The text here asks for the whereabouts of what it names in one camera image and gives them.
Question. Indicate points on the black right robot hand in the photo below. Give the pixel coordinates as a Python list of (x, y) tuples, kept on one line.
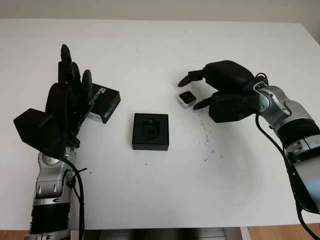
[(230, 75)]

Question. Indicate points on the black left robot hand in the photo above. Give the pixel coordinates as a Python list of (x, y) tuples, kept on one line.
[(67, 107)]

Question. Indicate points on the black RealSense box lid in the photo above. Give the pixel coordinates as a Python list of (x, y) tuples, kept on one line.
[(107, 102)]

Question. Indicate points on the small silver depth camera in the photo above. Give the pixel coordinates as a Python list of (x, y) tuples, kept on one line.
[(187, 99)]

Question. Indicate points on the black box base with insert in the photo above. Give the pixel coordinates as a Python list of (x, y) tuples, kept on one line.
[(150, 140)]

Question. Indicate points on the dark robot torso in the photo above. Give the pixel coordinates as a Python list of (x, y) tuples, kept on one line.
[(160, 233)]

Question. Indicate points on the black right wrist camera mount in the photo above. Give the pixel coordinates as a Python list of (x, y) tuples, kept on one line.
[(232, 107)]

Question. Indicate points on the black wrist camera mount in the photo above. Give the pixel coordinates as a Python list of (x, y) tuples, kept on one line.
[(35, 130), (232, 107)]

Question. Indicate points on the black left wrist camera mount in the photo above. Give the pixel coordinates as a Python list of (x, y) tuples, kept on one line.
[(35, 130)]

